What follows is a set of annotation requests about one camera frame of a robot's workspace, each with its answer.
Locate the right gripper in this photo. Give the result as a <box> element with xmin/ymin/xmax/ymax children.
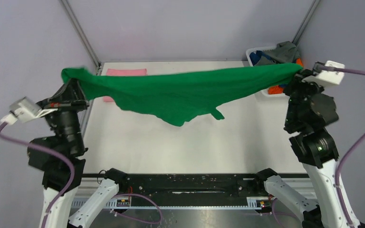
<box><xmin>283</xmin><ymin>68</ymin><xmax>327</xmax><ymax>128</ymax></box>

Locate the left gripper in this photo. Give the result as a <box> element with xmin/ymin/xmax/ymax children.
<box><xmin>39</xmin><ymin>74</ymin><xmax>92</xmax><ymax>152</ymax></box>

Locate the green t shirt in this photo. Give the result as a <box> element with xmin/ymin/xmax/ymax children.
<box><xmin>61</xmin><ymin>63</ymin><xmax>302</xmax><ymax>127</ymax></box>

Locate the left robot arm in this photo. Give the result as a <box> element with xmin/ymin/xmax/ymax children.
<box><xmin>27</xmin><ymin>79</ymin><xmax>128</xmax><ymax>228</ymax></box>

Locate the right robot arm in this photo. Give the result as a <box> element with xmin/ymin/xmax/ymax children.
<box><xmin>253</xmin><ymin>70</ymin><xmax>365</xmax><ymax>228</ymax></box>

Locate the orange t shirt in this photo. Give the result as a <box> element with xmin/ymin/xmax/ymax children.
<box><xmin>267</xmin><ymin>58</ymin><xmax>304</xmax><ymax>95</ymax></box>

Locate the white plastic basket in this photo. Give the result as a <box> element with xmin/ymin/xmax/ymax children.
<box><xmin>246</xmin><ymin>41</ymin><xmax>303</xmax><ymax>98</ymax></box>

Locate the grey t shirt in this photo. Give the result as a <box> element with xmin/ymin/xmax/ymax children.
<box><xmin>261</xmin><ymin>41</ymin><xmax>300</xmax><ymax>64</ymax></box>

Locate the folded pink t shirt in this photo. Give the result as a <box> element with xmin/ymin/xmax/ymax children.
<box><xmin>103</xmin><ymin>68</ymin><xmax>148</xmax><ymax>103</ymax></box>

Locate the blue t shirt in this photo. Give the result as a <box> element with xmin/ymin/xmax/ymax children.
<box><xmin>249</xmin><ymin>50</ymin><xmax>276</xmax><ymax>66</ymax></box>

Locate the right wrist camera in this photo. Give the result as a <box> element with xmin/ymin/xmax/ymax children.
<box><xmin>302</xmin><ymin>60</ymin><xmax>345</xmax><ymax>87</ymax></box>

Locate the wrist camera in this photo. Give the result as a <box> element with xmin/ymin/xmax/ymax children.
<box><xmin>0</xmin><ymin>97</ymin><xmax>58</xmax><ymax>125</ymax></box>
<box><xmin>302</xmin><ymin>60</ymin><xmax>345</xmax><ymax>87</ymax></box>

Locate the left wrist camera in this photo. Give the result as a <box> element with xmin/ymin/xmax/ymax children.
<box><xmin>0</xmin><ymin>97</ymin><xmax>58</xmax><ymax>125</ymax></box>

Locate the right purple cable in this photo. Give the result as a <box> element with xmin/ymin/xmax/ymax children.
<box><xmin>258</xmin><ymin>65</ymin><xmax>365</xmax><ymax>228</ymax></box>

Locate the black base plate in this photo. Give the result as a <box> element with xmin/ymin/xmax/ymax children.
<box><xmin>119</xmin><ymin>173</ymin><xmax>274</xmax><ymax>202</ymax></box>

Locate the white slotted cable duct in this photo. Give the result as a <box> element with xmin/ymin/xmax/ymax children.
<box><xmin>70</xmin><ymin>196</ymin><xmax>274</xmax><ymax>211</ymax></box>

